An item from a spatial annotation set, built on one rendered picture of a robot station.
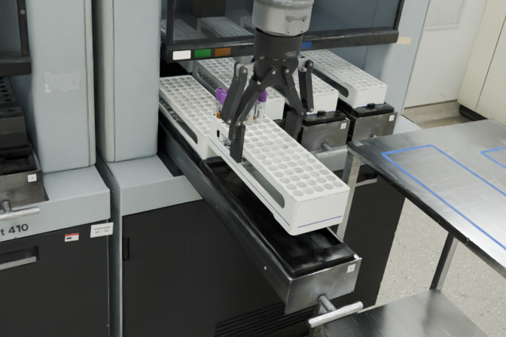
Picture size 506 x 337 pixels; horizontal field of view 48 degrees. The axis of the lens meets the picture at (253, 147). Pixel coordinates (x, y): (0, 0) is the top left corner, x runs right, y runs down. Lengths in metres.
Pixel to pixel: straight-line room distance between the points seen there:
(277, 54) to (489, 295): 1.62
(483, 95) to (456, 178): 2.40
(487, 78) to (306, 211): 2.79
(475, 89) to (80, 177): 2.79
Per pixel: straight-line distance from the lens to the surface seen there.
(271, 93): 1.32
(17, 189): 1.11
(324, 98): 1.36
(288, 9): 0.85
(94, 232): 1.21
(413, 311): 1.69
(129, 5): 1.12
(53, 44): 1.10
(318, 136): 1.35
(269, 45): 0.88
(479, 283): 2.36
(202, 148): 1.11
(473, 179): 1.23
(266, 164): 0.92
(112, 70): 1.15
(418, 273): 2.29
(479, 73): 3.60
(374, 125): 1.45
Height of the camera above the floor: 1.38
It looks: 29 degrees down
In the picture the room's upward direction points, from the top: 7 degrees clockwise
